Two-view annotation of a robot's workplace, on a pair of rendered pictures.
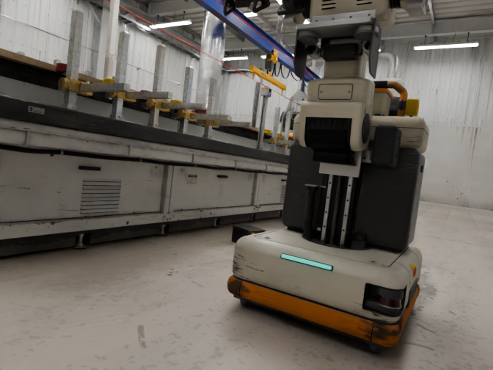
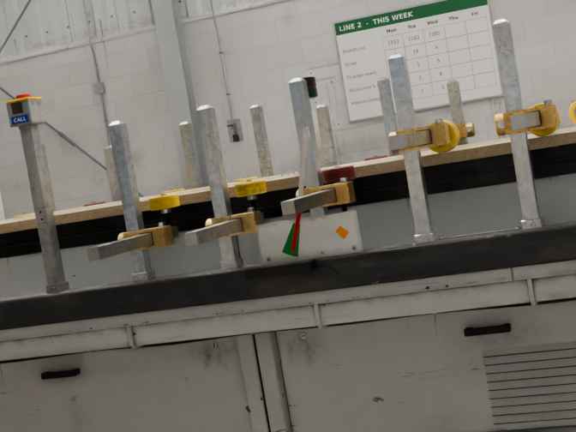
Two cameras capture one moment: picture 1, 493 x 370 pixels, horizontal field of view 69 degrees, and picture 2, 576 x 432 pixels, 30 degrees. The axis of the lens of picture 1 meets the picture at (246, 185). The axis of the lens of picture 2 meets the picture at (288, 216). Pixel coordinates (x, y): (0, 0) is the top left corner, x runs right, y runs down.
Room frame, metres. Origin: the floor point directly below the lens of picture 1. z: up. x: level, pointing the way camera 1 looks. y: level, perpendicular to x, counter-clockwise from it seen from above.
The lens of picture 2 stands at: (3.18, -3.01, 0.95)
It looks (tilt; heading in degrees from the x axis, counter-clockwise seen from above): 3 degrees down; 79
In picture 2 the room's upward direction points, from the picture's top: 10 degrees counter-clockwise
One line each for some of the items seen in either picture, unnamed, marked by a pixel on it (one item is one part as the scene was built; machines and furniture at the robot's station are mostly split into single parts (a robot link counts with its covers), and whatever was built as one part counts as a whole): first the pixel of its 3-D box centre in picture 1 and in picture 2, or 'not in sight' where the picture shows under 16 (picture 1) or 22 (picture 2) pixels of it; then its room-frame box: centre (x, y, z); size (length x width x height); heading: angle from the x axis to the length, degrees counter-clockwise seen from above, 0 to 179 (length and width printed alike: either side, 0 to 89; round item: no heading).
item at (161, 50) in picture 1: (157, 89); not in sight; (2.00, 0.55, 0.91); 0.04 x 0.04 x 0.48; 60
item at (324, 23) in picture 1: (337, 44); not in sight; (1.24, -0.25, 0.99); 0.28 x 0.16 x 0.22; 59
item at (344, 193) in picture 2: not in sight; (326, 195); (3.75, -0.46, 0.85); 0.14 x 0.06 x 0.05; 150
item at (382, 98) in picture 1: (361, 105); not in sight; (1.59, -0.46, 0.87); 0.23 x 0.15 x 0.11; 59
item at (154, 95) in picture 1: (137, 95); not in sight; (1.78, 0.58, 0.83); 0.43 x 0.03 x 0.04; 60
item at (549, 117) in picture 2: not in sight; (526, 120); (4.18, -0.72, 0.95); 0.14 x 0.06 x 0.05; 150
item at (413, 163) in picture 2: not in sight; (412, 156); (3.95, -0.58, 0.91); 0.04 x 0.04 x 0.48; 60
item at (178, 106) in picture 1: (172, 106); not in sight; (1.99, 0.46, 0.83); 0.43 x 0.03 x 0.04; 60
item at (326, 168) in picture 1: (353, 142); not in sight; (1.32, -0.37, 0.68); 0.28 x 0.27 x 0.25; 59
